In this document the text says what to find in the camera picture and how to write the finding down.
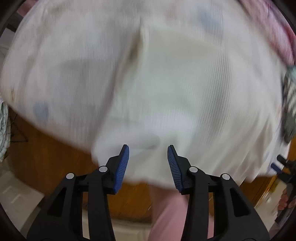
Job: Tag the grey white checkered cloth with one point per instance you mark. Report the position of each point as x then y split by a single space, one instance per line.
290 104

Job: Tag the white ribbed garment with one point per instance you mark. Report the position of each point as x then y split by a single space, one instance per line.
57 69

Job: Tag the wooden bed frame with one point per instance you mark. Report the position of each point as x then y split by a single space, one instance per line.
69 166

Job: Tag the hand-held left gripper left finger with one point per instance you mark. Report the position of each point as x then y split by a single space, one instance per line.
121 166

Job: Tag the person's pink pants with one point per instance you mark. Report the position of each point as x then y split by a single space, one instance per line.
166 215

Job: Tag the pale checked cloth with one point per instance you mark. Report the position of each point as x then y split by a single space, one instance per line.
3 134

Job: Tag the white snap-button jacket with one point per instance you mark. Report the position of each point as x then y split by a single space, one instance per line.
185 104

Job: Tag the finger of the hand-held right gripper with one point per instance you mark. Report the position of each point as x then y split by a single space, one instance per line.
285 161
276 167

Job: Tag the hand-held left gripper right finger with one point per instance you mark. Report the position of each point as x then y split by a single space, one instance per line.
173 166

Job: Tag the person's right hand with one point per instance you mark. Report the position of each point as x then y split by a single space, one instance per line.
283 199

